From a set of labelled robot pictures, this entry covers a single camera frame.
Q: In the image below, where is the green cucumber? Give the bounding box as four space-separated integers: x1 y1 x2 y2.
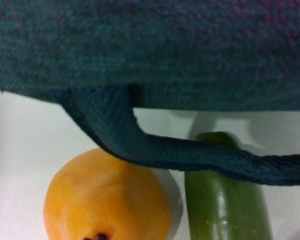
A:
184 131 274 240

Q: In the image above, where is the orange pear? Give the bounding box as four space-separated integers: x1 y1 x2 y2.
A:
43 147 171 240

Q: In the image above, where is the dark teal fabric lunch bag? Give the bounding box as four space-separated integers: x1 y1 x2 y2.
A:
0 0 300 187

